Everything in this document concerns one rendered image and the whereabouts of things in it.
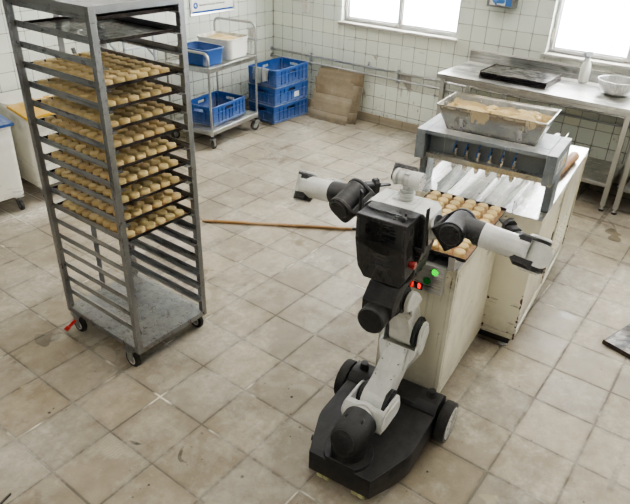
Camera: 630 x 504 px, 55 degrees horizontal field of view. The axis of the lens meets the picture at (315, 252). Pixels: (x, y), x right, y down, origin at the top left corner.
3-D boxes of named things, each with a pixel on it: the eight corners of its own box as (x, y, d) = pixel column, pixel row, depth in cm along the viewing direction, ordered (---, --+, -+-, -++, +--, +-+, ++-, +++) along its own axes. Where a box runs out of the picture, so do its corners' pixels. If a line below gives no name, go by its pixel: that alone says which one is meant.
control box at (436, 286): (394, 276, 279) (397, 250, 273) (443, 293, 269) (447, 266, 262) (390, 280, 277) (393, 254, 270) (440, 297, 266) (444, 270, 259)
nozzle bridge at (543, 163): (432, 168, 359) (439, 112, 342) (557, 198, 327) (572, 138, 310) (409, 187, 334) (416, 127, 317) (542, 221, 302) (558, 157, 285)
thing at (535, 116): (455, 105, 332) (457, 94, 329) (556, 124, 308) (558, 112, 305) (437, 117, 312) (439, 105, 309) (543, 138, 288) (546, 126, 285)
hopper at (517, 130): (452, 116, 337) (456, 91, 330) (555, 136, 312) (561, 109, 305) (432, 129, 315) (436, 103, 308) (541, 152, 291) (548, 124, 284)
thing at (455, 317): (424, 320, 369) (444, 185, 324) (478, 340, 353) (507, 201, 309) (372, 387, 316) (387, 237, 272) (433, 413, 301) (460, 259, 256)
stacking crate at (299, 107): (283, 107, 743) (283, 90, 733) (308, 114, 722) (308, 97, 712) (248, 117, 703) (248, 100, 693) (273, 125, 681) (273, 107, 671)
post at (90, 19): (143, 352, 317) (94, 6, 232) (139, 355, 315) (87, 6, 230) (140, 350, 318) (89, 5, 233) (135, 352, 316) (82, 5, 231)
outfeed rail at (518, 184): (553, 141, 408) (556, 131, 405) (558, 142, 407) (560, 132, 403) (446, 271, 258) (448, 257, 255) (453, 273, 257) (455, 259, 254)
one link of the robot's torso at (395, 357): (386, 422, 257) (427, 319, 267) (345, 403, 266) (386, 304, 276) (394, 425, 271) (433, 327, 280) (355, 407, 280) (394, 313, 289)
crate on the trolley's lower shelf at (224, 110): (217, 108, 669) (216, 90, 659) (245, 114, 654) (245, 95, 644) (184, 121, 627) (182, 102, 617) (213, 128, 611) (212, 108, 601)
